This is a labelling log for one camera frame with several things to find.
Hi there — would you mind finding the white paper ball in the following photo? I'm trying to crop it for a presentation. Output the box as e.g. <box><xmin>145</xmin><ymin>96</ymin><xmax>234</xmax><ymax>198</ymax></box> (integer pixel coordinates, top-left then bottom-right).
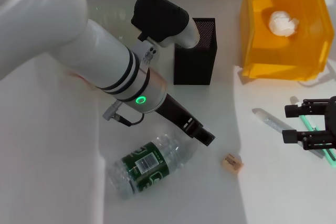
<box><xmin>268</xmin><ymin>10</ymin><xmax>301</xmax><ymax>37</ymax></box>

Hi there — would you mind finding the yellow plastic bin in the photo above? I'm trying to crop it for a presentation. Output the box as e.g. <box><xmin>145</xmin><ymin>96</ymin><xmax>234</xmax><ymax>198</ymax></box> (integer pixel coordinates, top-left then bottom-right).
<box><xmin>240</xmin><ymin>0</ymin><xmax>334</xmax><ymax>82</ymax></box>

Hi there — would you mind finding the green utility knife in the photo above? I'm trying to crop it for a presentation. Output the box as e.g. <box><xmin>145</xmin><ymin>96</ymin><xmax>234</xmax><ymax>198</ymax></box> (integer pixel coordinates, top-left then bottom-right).
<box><xmin>290</xmin><ymin>96</ymin><xmax>336</xmax><ymax>169</ymax></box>

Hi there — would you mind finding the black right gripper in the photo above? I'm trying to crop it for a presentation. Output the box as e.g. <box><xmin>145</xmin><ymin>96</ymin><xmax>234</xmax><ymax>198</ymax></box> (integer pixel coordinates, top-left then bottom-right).
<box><xmin>282</xmin><ymin>97</ymin><xmax>336</xmax><ymax>152</ymax></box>

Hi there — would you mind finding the black mesh pen holder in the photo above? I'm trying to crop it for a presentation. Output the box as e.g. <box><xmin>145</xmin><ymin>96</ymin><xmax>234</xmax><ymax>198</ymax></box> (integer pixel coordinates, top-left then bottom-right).
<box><xmin>173</xmin><ymin>17</ymin><xmax>218</xmax><ymax>86</ymax></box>

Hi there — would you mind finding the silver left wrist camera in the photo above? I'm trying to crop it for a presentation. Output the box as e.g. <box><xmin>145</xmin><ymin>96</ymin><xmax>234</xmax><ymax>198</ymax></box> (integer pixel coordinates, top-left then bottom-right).
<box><xmin>130</xmin><ymin>0</ymin><xmax>201</xmax><ymax>65</ymax></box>

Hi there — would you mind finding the silver glitter pen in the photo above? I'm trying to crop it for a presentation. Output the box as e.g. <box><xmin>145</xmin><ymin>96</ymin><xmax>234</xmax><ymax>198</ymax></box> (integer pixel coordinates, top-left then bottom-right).
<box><xmin>251</xmin><ymin>108</ymin><xmax>326</xmax><ymax>159</ymax></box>

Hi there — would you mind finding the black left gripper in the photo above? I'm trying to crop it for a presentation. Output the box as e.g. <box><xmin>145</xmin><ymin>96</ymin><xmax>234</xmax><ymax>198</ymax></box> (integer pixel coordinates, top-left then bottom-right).
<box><xmin>157</xmin><ymin>93</ymin><xmax>216</xmax><ymax>146</ymax></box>

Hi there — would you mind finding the small tan eraser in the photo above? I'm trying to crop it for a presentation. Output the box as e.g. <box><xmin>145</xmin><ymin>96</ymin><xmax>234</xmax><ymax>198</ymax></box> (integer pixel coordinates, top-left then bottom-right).
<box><xmin>221</xmin><ymin>152</ymin><xmax>245</xmax><ymax>174</ymax></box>

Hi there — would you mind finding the wavy clear glass fruit plate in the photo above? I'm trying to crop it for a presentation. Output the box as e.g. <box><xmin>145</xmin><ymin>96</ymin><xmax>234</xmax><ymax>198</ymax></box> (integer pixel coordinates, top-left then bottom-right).
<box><xmin>88</xmin><ymin>3</ymin><xmax>137</xmax><ymax>38</ymax></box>

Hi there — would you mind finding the clear green-label water bottle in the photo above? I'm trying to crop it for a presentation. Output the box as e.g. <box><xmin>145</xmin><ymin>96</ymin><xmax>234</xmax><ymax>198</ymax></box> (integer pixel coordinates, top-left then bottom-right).
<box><xmin>109</xmin><ymin>132</ymin><xmax>199</xmax><ymax>200</ymax></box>

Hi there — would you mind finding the left gripper cable with connector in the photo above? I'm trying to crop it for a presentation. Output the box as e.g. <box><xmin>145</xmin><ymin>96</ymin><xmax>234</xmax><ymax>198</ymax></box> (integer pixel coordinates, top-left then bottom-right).
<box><xmin>102</xmin><ymin>102</ymin><xmax>145</xmax><ymax>126</ymax></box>

